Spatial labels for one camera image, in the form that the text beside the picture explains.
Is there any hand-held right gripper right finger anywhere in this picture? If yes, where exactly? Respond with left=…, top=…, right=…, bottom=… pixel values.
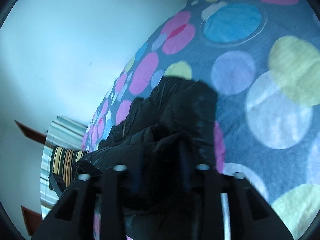
left=179, top=140, right=293, bottom=240

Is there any brown wooden door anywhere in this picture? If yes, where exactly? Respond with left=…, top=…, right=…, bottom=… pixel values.
left=14, top=120, right=48, bottom=237

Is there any polka dot bed sheet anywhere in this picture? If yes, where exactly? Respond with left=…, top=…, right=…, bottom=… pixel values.
left=81, top=0, right=320, bottom=240

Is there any striped headboard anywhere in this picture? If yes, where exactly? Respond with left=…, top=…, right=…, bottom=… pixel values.
left=40, top=116, right=88, bottom=220

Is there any striped throw pillow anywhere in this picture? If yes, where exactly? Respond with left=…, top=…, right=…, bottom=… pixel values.
left=49, top=146, right=87, bottom=198

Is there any black puffer jacket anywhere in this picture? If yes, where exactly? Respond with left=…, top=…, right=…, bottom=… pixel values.
left=72, top=76, right=227, bottom=240

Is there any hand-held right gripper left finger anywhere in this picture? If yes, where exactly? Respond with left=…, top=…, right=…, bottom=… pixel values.
left=31, top=165, right=143, bottom=240

